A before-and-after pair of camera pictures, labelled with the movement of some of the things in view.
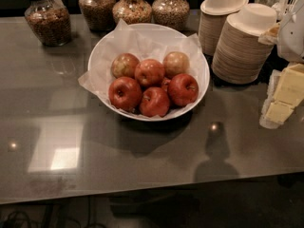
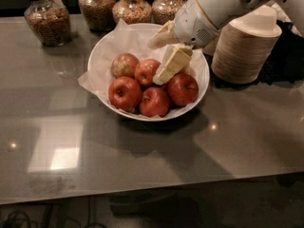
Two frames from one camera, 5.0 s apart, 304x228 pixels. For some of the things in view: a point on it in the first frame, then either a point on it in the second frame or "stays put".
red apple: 149,73 stays put
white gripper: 292,40 -> 191,24
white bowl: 147,71 stays put
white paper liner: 151,42 stays put
